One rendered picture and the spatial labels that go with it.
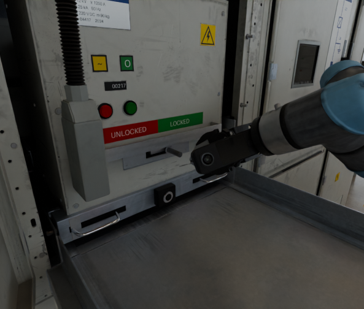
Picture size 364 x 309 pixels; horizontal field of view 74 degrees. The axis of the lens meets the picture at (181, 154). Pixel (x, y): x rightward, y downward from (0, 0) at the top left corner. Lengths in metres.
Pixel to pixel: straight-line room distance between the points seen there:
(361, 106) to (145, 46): 0.43
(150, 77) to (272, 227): 0.48
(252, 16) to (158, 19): 0.29
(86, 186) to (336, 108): 0.39
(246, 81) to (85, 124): 0.52
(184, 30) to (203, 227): 0.49
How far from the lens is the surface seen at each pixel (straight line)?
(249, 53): 0.79
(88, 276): 0.55
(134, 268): 0.55
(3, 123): 0.47
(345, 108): 0.35
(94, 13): 0.55
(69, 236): 0.61
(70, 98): 0.44
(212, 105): 0.75
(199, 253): 0.57
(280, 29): 0.89
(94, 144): 0.44
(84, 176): 0.45
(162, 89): 0.62
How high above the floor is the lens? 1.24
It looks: 21 degrees down
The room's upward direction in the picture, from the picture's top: straight up
